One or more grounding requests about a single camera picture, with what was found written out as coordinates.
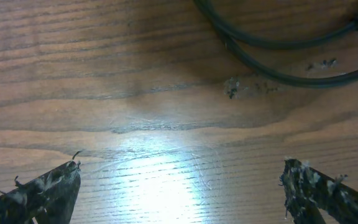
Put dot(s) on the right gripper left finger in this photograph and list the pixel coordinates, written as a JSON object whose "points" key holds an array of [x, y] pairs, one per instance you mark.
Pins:
{"points": [[50, 198]]}

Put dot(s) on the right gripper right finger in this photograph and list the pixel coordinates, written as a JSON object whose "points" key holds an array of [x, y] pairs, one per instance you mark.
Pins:
{"points": [[307, 191]]}

